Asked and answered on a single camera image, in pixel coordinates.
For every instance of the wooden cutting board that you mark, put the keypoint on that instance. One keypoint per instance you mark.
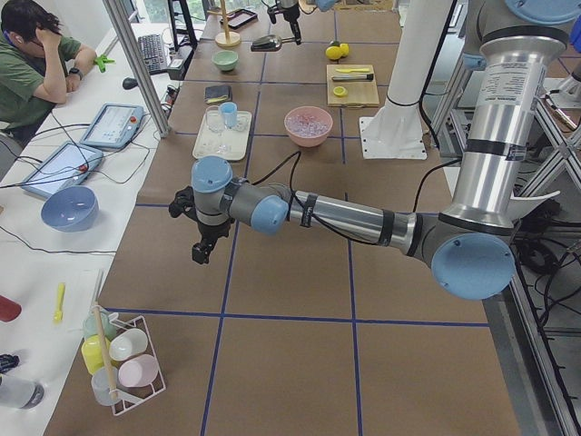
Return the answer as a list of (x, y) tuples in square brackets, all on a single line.
[(361, 94)]

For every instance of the wooden rack handle stick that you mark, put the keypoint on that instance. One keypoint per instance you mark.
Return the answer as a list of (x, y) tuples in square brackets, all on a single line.
[(107, 363)]

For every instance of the cream serving tray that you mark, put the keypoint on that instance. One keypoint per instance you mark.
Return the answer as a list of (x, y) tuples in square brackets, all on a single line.
[(229, 144)]

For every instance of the yellow lemon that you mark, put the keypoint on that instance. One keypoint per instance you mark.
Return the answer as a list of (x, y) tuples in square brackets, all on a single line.
[(345, 49), (334, 52)]

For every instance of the small yellow tool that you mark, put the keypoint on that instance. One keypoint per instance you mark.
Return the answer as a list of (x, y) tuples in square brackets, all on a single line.
[(58, 309)]

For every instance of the pink bowl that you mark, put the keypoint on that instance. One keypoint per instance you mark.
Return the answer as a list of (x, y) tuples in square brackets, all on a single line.
[(309, 142)]

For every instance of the green plastic cup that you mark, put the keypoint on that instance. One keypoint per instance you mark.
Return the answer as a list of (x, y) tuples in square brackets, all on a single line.
[(96, 323)]

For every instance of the black computer mouse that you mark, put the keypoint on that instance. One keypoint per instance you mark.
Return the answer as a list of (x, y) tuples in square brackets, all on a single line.
[(129, 83)]

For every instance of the far teach pendant tablet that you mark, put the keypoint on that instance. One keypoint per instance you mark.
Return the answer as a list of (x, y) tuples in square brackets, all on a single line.
[(114, 126)]

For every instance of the white chair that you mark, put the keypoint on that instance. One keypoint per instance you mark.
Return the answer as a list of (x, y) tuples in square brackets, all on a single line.
[(519, 206)]

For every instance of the translucent grey cup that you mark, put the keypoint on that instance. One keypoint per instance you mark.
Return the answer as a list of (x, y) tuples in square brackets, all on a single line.
[(101, 388)]

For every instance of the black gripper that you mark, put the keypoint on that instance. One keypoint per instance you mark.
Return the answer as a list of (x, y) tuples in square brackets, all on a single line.
[(209, 232), (290, 14)]

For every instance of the blue plastic cup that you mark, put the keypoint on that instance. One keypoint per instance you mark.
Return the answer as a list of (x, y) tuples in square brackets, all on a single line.
[(229, 113)]

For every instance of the grey folded cloth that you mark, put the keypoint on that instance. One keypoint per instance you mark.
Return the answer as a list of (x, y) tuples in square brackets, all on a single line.
[(216, 94)]

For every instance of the clear ice cubes pile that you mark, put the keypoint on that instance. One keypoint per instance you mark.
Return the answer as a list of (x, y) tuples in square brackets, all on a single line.
[(306, 125)]

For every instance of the seated person green shirt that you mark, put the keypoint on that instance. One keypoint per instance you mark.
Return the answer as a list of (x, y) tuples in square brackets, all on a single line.
[(39, 67)]

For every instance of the blue bowl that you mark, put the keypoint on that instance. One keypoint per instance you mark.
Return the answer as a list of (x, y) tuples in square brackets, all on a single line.
[(71, 210)]

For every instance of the white plastic cup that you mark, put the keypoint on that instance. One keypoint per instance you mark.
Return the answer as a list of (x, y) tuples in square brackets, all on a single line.
[(128, 344)]

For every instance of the pink plastic cup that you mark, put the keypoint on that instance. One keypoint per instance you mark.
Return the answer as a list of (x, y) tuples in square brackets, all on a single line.
[(138, 371)]

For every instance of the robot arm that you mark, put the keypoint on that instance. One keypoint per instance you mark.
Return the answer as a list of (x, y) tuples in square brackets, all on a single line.
[(466, 246), (323, 5)]

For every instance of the black keyboard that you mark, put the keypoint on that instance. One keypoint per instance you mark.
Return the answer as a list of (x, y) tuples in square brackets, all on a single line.
[(152, 49)]

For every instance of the yellow plastic knife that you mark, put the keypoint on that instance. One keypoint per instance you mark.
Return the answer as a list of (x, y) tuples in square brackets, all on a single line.
[(353, 70)]

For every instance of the teach pendant tablet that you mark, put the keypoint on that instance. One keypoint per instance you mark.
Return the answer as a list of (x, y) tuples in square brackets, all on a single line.
[(114, 126), (69, 165)]

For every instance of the clear wine glass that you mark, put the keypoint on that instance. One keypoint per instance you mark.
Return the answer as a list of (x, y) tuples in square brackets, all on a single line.
[(213, 119)]

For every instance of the white wire cup rack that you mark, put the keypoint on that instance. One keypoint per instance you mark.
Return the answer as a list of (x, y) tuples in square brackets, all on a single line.
[(130, 398)]

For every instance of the black red tray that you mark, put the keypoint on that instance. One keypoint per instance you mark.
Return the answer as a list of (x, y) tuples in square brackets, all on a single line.
[(240, 17)]

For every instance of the lemon half slice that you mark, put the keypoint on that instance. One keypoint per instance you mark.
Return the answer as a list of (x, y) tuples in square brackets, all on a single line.
[(340, 91)]

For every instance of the red object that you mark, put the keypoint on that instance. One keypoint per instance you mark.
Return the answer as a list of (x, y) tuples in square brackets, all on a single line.
[(9, 310)]

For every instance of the wooden paper towel stand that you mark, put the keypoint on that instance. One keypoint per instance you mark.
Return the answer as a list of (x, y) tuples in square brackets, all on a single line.
[(226, 38)]

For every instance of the green clamp tool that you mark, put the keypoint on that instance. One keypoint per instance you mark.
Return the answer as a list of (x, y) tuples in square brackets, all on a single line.
[(101, 61)]

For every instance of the green bowl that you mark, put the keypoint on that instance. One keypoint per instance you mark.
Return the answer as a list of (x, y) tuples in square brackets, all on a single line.
[(225, 60)]

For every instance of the yellow plastic cup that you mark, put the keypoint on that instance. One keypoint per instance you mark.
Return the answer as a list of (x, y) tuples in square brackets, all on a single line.
[(92, 354)]

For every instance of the aluminium frame post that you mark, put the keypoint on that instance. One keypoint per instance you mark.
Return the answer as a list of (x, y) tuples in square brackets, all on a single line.
[(125, 34)]

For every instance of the metal ice scoop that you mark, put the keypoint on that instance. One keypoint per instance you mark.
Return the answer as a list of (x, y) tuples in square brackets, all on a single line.
[(270, 43)]

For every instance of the near teach pendant tablet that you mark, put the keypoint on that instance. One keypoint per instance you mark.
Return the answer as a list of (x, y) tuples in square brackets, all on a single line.
[(69, 165)]

